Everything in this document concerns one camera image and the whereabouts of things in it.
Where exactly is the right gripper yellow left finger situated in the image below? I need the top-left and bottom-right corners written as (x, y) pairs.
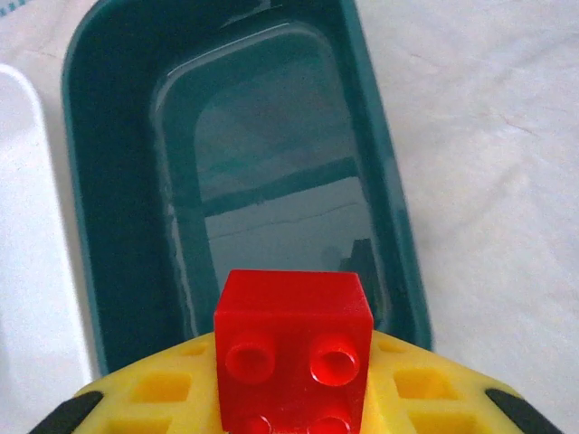
top-left (33, 331), bottom-right (223, 434)

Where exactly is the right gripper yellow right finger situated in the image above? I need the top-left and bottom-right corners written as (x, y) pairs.
top-left (361, 328), bottom-right (565, 434)

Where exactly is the red lego brick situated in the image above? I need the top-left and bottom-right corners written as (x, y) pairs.
top-left (213, 269), bottom-right (375, 434)

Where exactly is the teal plastic container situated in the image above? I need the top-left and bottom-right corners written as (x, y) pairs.
top-left (60, 0), bottom-right (436, 379)

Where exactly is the white plastic container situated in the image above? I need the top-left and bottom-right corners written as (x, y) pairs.
top-left (0, 62), bottom-right (94, 394)

